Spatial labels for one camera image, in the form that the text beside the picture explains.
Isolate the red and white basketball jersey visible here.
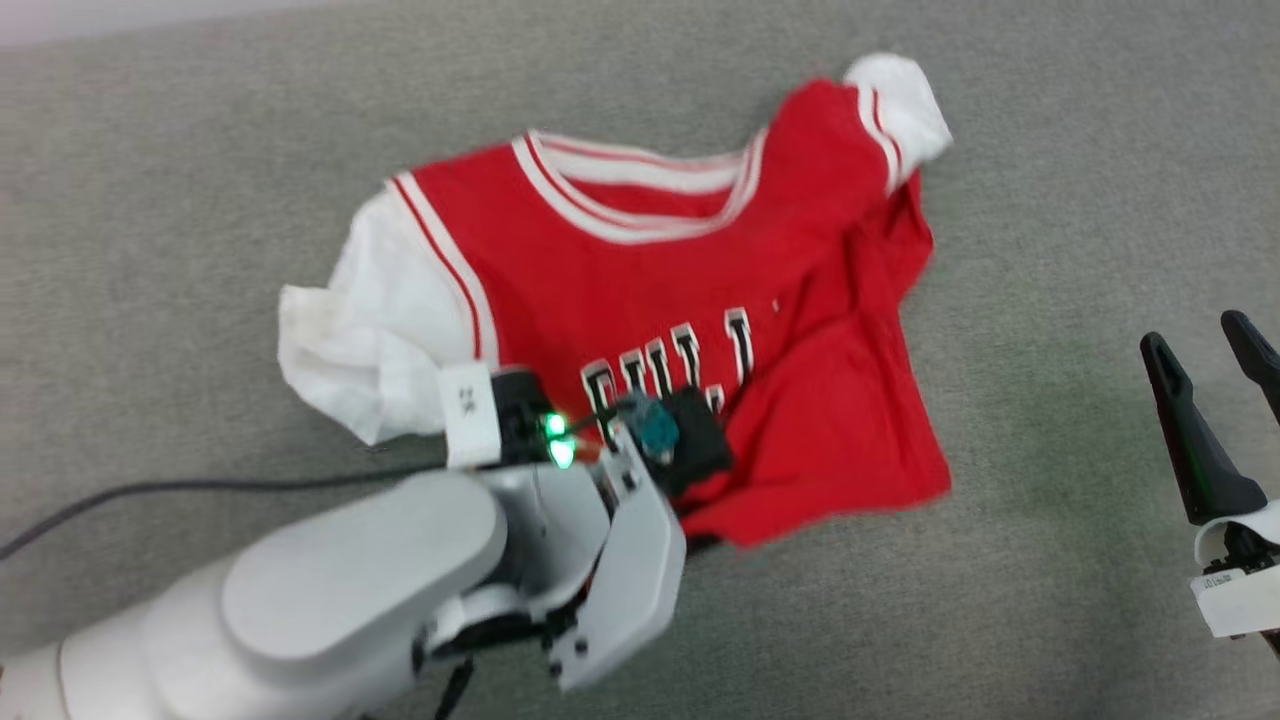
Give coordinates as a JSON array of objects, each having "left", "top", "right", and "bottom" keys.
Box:
[{"left": 277, "top": 52, "right": 954, "bottom": 551}]

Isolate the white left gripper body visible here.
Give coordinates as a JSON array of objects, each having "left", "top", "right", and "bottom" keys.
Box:
[{"left": 439, "top": 362, "right": 689, "bottom": 694}]

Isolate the thin black cable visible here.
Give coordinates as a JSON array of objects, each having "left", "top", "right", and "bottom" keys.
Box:
[{"left": 0, "top": 463, "right": 448, "bottom": 562}]

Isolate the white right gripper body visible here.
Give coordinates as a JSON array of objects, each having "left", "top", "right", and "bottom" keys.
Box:
[{"left": 1189, "top": 499, "right": 1280, "bottom": 657}]

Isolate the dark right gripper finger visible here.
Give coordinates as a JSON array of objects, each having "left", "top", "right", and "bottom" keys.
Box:
[
  {"left": 1220, "top": 309, "right": 1280, "bottom": 422},
  {"left": 1140, "top": 331, "right": 1270, "bottom": 527}
]

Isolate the teal cable connector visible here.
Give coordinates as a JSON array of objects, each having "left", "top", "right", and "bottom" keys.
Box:
[{"left": 612, "top": 393, "right": 682, "bottom": 463}]

